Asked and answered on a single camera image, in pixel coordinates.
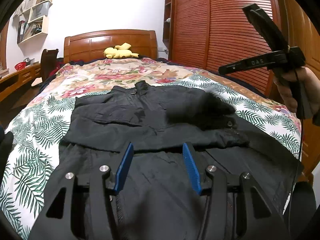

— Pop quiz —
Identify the dark grey jacket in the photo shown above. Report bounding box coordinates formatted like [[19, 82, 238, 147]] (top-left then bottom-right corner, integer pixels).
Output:
[[44, 81, 302, 239]]

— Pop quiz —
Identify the right hand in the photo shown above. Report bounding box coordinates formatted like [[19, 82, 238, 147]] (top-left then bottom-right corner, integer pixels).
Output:
[[273, 67, 319, 115]]

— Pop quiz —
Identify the leaf and floral bedspread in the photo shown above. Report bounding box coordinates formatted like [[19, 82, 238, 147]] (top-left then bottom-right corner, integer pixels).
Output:
[[1, 57, 301, 239]]

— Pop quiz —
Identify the wooden desk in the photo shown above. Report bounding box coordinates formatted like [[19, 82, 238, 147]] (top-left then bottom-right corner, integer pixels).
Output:
[[0, 63, 41, 102]]

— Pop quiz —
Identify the yellow plush toy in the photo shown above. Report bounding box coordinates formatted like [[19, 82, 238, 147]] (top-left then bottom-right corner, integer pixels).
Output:
[[103, 43, 139, 59]]

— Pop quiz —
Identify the red basket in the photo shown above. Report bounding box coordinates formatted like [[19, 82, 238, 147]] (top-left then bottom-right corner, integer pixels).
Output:
[[14, 61, 27, 71]]

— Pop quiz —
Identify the dark wooden chair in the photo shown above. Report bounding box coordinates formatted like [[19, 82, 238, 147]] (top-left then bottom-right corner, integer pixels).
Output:
[[40, 49, 59, 83]]

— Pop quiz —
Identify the wooden headboard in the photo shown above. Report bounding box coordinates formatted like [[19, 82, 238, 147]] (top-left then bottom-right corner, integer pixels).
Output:
[[63, 29, 158, 63]]

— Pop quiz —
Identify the white wall shelf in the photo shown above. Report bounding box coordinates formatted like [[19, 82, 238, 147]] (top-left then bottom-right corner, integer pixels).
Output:
[[17, 0, 53, 44]]

